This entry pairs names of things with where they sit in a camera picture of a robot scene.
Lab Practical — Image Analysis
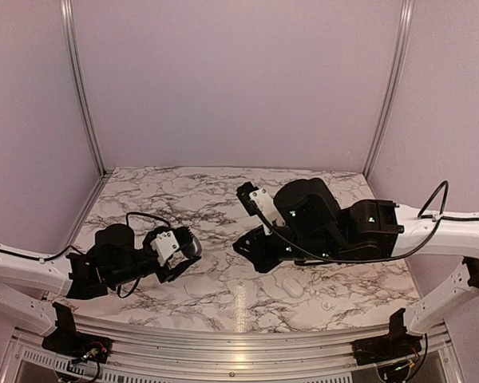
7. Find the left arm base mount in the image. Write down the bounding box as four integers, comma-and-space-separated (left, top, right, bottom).
42, 329, 112, 364

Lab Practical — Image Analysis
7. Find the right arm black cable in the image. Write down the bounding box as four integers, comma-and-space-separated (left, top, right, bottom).
255, 180, 479, 265

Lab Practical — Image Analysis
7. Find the aluminium frame post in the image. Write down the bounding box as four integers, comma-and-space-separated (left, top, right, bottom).
60, 0, 107, 178
362, 0, 414, 180

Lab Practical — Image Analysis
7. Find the aluminium front rail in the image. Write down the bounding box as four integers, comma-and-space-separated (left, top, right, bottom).
7, 310, 464, 383

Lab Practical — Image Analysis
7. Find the right aluminium frame post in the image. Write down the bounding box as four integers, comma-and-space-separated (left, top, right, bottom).
362, 0, 414, 180

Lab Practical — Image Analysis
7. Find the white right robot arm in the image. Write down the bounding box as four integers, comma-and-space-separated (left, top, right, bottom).
233, 178, 479, 357

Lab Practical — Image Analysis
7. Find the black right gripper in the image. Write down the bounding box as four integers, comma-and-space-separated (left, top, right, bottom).
233, 223, 342, 273

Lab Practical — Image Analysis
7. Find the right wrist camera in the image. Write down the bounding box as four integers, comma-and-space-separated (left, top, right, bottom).
236, 182, 286, 227

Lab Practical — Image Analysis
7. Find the purple earbud charging case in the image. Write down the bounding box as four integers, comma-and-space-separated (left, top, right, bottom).
180, 235, 202, 259

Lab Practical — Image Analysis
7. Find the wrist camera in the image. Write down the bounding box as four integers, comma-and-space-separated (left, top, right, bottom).
143, 227, 194, 266
236, 182, 286, 227

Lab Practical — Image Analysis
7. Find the left aluminium frame post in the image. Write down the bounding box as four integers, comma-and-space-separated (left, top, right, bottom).
60, 0, 107, 178

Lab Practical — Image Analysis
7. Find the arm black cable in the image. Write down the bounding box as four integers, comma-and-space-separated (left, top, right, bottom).
255, 180, 479, 265
0, 211, 172, 299

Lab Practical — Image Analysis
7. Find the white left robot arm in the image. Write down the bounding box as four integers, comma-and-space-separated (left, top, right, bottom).
0, 224, 202, 300

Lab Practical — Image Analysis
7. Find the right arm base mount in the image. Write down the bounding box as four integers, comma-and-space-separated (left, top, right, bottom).
351, 334, 422, 365

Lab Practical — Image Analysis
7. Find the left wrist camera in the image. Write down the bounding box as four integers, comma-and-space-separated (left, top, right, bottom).
143, 227, 194, 266

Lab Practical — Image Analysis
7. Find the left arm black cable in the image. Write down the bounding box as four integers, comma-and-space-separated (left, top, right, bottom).
0, 211, 172, 299

